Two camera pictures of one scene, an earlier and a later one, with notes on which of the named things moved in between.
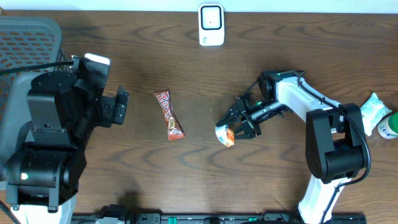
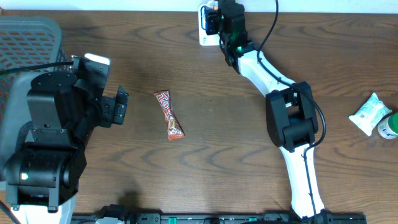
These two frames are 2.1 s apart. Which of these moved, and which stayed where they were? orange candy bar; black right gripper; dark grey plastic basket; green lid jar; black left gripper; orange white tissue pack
Moved: black right gripper; orange white tissue pack
Stayed: black left gripper; orange candy bar; dark grey plastic basket; green lid jar
